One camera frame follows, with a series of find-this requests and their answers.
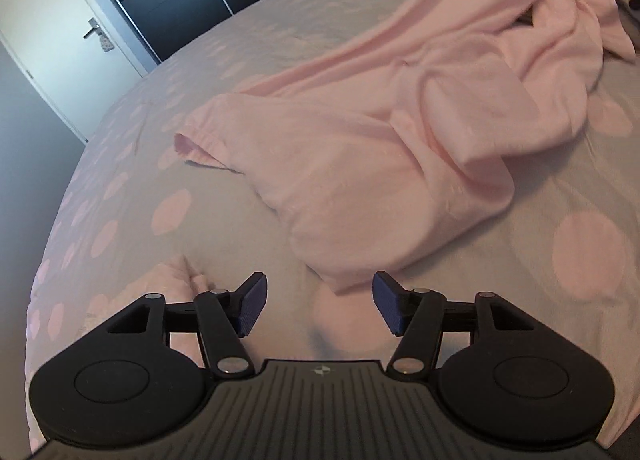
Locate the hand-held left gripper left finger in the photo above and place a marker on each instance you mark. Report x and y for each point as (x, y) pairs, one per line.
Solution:
(252, 302)

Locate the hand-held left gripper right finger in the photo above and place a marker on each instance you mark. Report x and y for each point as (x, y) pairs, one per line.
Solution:
(387, 302)

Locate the plain pink garment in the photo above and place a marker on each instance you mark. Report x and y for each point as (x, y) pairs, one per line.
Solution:
(380, 140)

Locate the white door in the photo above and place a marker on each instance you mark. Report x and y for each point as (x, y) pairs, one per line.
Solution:
(55, 25)

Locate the grey polka dot bed cover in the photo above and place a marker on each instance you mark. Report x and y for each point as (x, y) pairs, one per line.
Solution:
(165, 150)

